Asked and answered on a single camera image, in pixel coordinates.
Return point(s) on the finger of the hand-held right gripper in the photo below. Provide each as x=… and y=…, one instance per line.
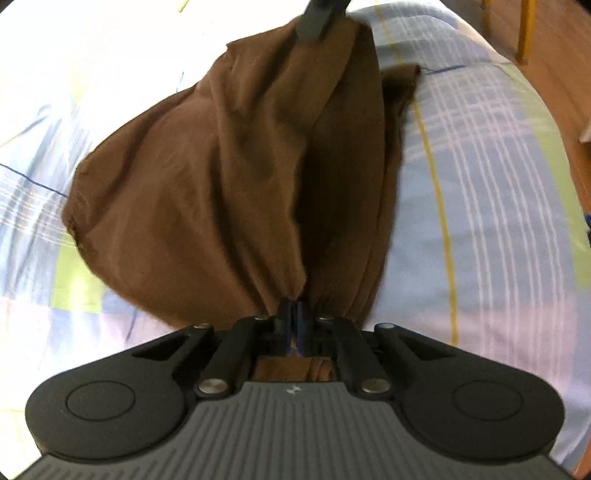
x=318, y=21

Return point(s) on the wooden chair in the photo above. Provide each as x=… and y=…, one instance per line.
x=523, y=27

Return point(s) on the plaid bed sheet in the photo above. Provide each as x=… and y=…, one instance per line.
x=485, y=207

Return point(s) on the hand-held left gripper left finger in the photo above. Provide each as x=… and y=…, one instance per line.
x=287, y=318

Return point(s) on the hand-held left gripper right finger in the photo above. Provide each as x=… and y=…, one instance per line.
x=302, y=321

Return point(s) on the brown garment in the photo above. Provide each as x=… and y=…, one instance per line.
x=231, y=184

